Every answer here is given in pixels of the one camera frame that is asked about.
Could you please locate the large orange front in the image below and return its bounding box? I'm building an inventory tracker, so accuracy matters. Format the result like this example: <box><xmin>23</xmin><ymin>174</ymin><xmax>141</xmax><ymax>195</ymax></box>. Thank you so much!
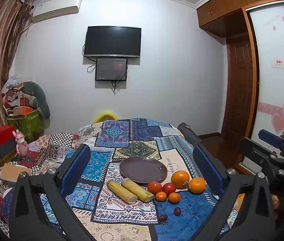
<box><xmin>188</xmin><ymin>177</ymin><xmax>206</xmax><ymax>194</ymax></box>

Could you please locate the large orange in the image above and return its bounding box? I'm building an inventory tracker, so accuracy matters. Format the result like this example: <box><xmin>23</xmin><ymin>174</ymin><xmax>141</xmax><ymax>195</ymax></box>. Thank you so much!
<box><xmin>171</xmin><ymin>170</ymin><xmax>190</xmax><ymax>189</ymax></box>
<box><xmin>188</xmin><ymin>177</ymin><xmax>206</xmax><ymax>194</ymax></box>

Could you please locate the dark red jujube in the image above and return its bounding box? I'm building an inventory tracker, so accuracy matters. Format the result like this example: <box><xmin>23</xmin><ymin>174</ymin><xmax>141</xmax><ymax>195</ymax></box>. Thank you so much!
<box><xmin>174</xmin><ymin>207</ymin><xmax>181</xmax><ymax>216</ymax></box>
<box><xmin>158</xmin><ymin>214</ymin><xmax>167</xmax><ymax>222</ymax></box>

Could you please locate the small mandarin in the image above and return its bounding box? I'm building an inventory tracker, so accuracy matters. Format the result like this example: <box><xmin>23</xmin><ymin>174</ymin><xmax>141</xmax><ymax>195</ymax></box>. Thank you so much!
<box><xmin>155</xmin><ymin>191</ymin><xmax>167</xmax><ymax>202</ymax></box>
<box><xmin>168</xmin><ymin>192</ymin><xmax>181</xmax><ymax>204</ymax></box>

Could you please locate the red tomato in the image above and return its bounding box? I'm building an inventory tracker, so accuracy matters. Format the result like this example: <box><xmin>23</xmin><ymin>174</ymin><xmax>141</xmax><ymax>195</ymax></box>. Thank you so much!
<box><xmin>162</xmin><ymin>182</ymin><xmax>176</xmax><ymax>196</ymax></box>
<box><xmin>147</xmin><ymin>181</ymin><xmax>162</xmax><ymax>195</ymax></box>

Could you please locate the person's hand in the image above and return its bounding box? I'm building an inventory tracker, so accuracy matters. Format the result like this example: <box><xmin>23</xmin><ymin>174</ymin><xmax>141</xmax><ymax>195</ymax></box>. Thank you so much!
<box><xmin>271</xmin><ymin>194</ymin><xmax>280</xmax><ymax>219</ymax></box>

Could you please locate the brown wooden door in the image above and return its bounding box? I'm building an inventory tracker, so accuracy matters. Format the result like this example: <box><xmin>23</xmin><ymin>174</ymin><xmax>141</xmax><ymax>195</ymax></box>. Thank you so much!
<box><xmin>222</xmin><ymin>35</ymin><xmax>253</xmax><ymax>143</ymax></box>

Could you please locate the brown cardboard box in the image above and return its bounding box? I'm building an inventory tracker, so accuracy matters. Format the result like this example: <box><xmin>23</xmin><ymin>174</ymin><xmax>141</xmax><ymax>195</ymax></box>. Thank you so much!
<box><xmin>0</xmin><ymin>164</ymin><xmax>31</xmax><ymax>183</ymax></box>

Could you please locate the dark blue bag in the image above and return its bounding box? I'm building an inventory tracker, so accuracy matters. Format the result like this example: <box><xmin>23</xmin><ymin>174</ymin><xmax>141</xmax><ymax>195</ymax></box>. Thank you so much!
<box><xmin>178</xmin><ymin>123</ymin><xmax>202</xmax><ymax>146</ymax></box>

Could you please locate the pink rabbit toy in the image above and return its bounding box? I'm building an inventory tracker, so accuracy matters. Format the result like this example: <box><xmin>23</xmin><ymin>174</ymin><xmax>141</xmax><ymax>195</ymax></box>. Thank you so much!
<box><xmin>12</xmin><ymin>130</ymin><xmax>28</xmax><ymax>157</ymax></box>

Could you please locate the dark grey box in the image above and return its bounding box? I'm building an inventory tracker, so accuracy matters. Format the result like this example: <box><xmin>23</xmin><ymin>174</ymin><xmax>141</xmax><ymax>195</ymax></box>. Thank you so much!
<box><xmin>0</xmin><ymin>138</ymin><xmax>16</xmax><ymax>158</ymax></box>

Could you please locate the red gift box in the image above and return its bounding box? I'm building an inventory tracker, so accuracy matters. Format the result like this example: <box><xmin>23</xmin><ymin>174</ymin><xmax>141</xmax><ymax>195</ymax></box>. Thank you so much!
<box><xmin>0</xmin><ymin>125</ymin><xmax>14</xmax><ymax>146</ymax></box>

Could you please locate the green cardboard box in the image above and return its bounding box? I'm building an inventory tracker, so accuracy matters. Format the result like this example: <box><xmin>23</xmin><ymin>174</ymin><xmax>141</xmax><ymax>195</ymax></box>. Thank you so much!
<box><xmin>7</xmin><ymin>110</ymin><xmax>44</xmax><ymax>143</ymax></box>

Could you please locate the patchwork patterned bedspread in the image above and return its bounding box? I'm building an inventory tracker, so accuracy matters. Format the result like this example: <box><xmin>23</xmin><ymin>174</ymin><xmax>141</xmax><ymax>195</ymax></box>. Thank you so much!
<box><xmin>0</xmin><ymin>117</ymin><xmax>240</xmax><ymax>241</ymax></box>

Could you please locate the purple round plate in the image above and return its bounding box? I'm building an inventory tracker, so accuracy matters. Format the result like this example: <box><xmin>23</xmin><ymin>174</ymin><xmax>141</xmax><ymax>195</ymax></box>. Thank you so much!
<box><xmin>120</xmin><ymin>157</ymin><xmax>167</xmax><ymax>184</ymax></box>

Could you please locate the grey green pillow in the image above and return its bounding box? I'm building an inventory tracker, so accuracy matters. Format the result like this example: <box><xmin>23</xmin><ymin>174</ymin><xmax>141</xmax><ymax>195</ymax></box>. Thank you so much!
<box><xmin>22</xmin><ymin>81</ymin><xmax>51</xmax><ymax>119</ymax></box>

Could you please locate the white sliding wardrobe door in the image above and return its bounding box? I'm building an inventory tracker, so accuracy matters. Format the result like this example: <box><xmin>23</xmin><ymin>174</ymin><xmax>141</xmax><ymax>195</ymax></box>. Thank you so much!
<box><xmin>246</xmin><ymin>1</ymin><xmax>284</xmax><ymax>151</ymax></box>

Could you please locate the yellow curved object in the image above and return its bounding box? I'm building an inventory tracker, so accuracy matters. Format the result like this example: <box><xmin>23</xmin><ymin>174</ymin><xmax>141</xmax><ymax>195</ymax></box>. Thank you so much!
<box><xmin>94</xmin><ymin>111</ymin><xmax>119</xmax><ymax>123</ymax></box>

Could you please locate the wooden overhead cabinet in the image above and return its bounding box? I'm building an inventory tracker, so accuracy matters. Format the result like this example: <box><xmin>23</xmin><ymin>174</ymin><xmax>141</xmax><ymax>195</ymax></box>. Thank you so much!
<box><xmin>196</xmin><ymin>0</ymin><xmax>284</xmax><ymax>39</ymax></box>

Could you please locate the small black wall monitor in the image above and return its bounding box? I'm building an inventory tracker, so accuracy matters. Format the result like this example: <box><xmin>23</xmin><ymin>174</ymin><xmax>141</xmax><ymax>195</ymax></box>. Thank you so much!
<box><xmin>95</xmin><ymin>58</ymin><xmax>128</xmax><ymax>82</ymax></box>

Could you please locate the wall mounted black television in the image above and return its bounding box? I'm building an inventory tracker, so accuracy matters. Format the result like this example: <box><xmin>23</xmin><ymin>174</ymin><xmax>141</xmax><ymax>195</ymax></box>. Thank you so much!
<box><xmin>83</xmin><ymin>26</ymin><xmax>142</xmax><ymax>58</ymax></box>

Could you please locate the white wall air conditioner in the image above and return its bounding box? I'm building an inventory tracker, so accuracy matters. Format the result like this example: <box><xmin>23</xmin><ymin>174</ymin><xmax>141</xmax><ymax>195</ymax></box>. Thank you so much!
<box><xmin>32</xmin><ymin>0</ymin><xmax>82</xmax><ymax>23</ymax></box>

